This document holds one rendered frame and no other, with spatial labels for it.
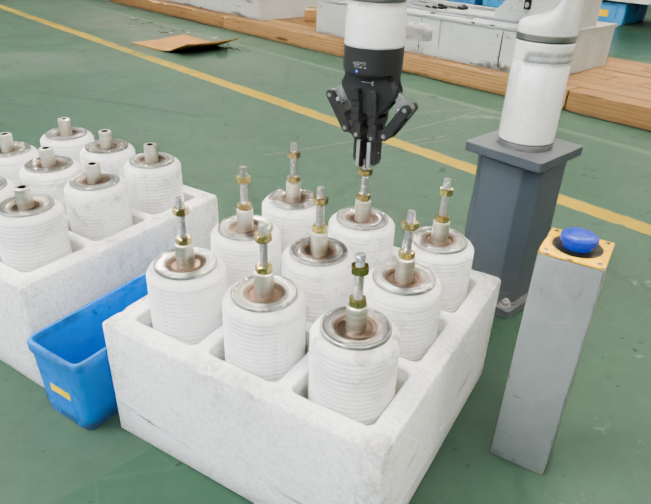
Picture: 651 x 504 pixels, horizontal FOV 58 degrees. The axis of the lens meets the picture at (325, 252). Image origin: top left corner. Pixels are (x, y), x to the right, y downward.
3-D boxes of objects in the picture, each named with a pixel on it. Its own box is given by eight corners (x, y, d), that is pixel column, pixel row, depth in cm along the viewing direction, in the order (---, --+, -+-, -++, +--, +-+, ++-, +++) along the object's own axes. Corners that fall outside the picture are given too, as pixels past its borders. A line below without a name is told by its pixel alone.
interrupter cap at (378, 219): (389, 212, 88) (390, 207, 87) (386, 235, 81) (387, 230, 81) (339, 207, 88) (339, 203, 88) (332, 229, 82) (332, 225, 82)
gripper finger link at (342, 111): (340, 84, 80) (363, 122, 80) (332, 92, 81) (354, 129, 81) (329, 88, 78) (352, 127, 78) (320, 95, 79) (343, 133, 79)
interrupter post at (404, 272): (412, 276, 72) (415, 252, 70) (414, 286, 70) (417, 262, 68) (392, 275, 72) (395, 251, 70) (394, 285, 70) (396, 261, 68)
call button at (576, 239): (561, 238, 68) (565, 222, 67) (598, 248, 66) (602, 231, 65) (553, 252, 65) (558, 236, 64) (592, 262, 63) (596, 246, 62)
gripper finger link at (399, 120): (404, 103, 72) (374, 132, 76) (413, 115, 72) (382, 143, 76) (414, 99, 74) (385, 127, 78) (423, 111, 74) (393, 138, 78)
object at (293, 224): (255, 290, 100) (252, 192, 92) (307, 278, 104) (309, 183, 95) (276, 320, 93) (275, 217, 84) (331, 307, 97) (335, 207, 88)
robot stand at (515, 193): (484, 263, 125) (510, 125, 111) (547, 292, 116) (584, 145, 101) (442, 287, 116) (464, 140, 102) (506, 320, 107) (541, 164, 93)
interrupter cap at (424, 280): (431, 266, 74) (432, 261, 74) (439, 299, 67) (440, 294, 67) (371, 263, 74) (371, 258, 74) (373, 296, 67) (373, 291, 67)
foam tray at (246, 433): (281, 298, 111) (280, 211, 102) (482, 373, 94) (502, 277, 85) (120, 427, 82) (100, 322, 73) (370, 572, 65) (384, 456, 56)
